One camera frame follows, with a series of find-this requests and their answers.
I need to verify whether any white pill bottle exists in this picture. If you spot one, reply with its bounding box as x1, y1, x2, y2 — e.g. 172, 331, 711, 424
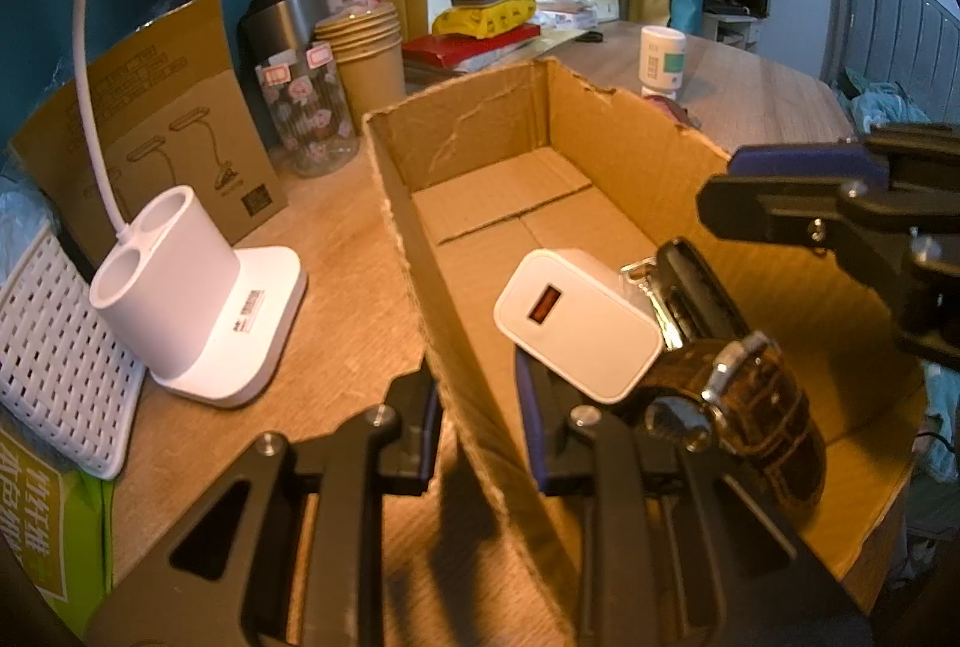
639, 25, 687, 97

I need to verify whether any steel thermos with black lid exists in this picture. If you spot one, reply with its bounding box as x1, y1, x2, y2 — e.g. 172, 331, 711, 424
238, 0, 338, 71

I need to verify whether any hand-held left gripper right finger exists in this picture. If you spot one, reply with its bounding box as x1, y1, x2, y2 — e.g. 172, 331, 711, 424
512, 347, 875, 647

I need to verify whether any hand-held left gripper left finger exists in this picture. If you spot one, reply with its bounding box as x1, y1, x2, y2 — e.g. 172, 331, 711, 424
82, 358, 443, 647

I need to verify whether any brown cardboard lamp packaging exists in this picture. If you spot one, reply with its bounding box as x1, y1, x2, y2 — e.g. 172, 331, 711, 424
11, 0, 290, 243

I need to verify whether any red book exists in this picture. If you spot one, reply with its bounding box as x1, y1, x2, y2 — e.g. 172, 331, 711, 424
401, 23, 542, 71

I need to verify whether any grey padded headboard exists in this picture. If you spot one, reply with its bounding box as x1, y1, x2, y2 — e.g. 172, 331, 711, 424
821, 0, 960, 127

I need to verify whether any white desk lamp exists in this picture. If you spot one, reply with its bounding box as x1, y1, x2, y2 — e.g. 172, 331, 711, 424
75, 0, 310, 408

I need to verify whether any cardboard box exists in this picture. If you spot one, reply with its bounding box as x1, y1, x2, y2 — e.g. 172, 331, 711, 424
362, 56, 931, 647

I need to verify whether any white charger plug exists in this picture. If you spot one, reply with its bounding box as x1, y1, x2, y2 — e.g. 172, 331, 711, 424
493, 248, 665, 405

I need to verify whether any green bag of paper cups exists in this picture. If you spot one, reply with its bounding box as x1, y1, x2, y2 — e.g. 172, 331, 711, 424
0, 422, 113, 625

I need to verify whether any black car key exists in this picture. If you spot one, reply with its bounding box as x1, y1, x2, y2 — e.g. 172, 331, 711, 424
619, 237, 751, 348

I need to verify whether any stack of brown paper cups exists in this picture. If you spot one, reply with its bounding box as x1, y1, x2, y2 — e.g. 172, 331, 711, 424
313, 2, 407, 116

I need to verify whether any yellow wet wipes pack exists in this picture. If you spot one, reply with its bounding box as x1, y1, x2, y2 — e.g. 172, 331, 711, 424
431, 0, 539, 37

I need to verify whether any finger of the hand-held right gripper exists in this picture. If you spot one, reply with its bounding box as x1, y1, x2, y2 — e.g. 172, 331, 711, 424
696, 167, 960, 367
726, 126, 960, 179

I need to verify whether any white woven plastic basket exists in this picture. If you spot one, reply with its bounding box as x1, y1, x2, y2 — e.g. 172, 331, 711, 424
0, 219, 147, 479

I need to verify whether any blue bedding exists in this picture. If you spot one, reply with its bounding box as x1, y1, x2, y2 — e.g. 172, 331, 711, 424
836, 70, 931, 131

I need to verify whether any white cabinet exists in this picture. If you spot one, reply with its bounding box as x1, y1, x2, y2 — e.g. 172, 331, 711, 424
705, 10, 766, 52

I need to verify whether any patterned glass jar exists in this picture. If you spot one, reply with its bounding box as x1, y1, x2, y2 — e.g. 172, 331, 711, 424
255, 38, 361, 178

